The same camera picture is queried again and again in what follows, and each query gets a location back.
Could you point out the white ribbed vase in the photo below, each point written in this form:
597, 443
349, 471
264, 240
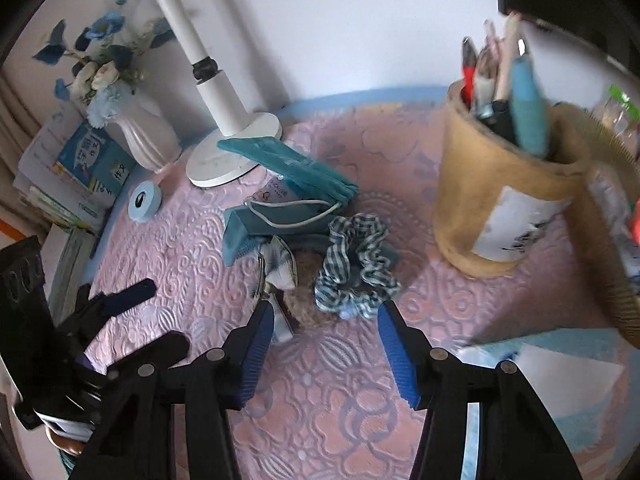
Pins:
150, 137

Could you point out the checkered teal scrunchie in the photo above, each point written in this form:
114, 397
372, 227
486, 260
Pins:
356, 276

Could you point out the red soft pouch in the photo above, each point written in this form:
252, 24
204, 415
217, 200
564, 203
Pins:
634, 225

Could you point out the stack of notebooks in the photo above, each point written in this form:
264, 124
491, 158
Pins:
64, 202

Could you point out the teal cloth face mask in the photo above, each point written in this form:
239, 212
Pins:
301, 198

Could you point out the clear bag green clips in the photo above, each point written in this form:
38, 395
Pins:
619, 114

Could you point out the blue children's book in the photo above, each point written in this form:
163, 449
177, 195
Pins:
97, 162

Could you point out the white desk lamp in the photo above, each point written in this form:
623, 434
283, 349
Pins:
209, 165

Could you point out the blue white artificial flowers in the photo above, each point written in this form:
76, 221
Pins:
106, 73

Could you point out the teal handled pen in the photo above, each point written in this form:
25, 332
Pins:
528, 109

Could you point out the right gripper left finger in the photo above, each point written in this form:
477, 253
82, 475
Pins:
134, 438

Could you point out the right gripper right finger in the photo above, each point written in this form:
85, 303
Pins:
518, 437

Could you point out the plush toy with bow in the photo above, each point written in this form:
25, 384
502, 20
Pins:
286, 281

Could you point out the light blue tape roll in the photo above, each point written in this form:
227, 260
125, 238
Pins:
144, 202

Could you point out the white blue printed package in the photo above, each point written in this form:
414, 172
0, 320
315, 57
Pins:
609, 194

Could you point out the pink patterned table cloth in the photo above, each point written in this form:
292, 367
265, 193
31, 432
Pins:
336, 398

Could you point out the brown pen holder cup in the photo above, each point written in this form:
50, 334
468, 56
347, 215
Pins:
494, 201

